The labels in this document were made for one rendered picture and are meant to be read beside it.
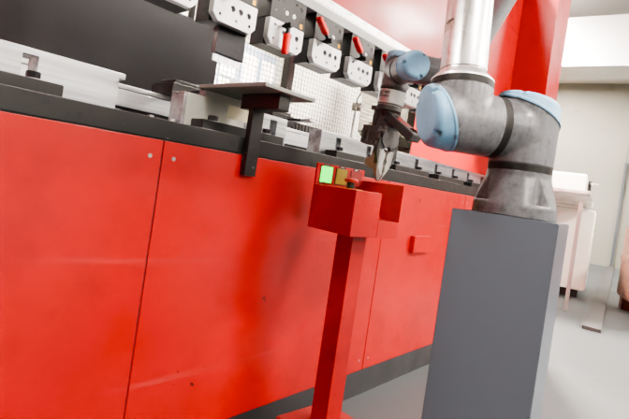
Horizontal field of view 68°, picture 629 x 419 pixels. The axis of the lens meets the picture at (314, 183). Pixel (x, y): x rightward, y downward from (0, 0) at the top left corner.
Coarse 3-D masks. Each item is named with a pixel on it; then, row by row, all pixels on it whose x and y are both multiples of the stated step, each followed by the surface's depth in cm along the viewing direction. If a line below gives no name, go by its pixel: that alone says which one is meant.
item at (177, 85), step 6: (156, 84) 148; (162, 84) 146; (168, 84) 144; (174, 84) 143; (180, 84) 144; (186, 84) 147; (192, 84) 149; (156, 90) 148; (162, 90) 146; (168, 90) 144; (174, 90) 143; (180, 90) 144; (186, 90) 146; (192, 90) 148; (198, 90) 149
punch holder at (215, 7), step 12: (204, 0) 128; (216, 0) 125; (228, 0) 128; (240, 0) 131; (252, 0) 134; (204, 12) 127; (216, 12) 125; (228, 12) 128; (240, 12) 132; (252, 12) 134; (204, 24) 132; (216, 24) 130; (228, 24) 129; (240, 24) 131; (252, 24) 135
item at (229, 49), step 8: (216, 32) 131; (224, 32) 132; (232, 32) 134; (216, 40) 130; (224, 40) 132; (232, 40) 134; (240, 40) 136; (216, 48) 131; (224, 48) 132; (232, 48) 135; (240, 48) 137; (216, 56) 132; (224, 56) 134; (232, 56) 135; (240, 56) 137; (224, 64) 134; (232, 64) 136; (240, 64) 138
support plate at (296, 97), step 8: (200, 88) 127; (208, 88) 125; (216, 88) 123; (224, 88) 122; (232, 88) 120; (240, 88) 118; (248, 88) 116; (256, 88) 115; (264, 88) 113; (272, 88) 112; (280, 88) 113; (232, 96) 134; (240, 96) 132; (296, 96) 118; (304, 96) 120
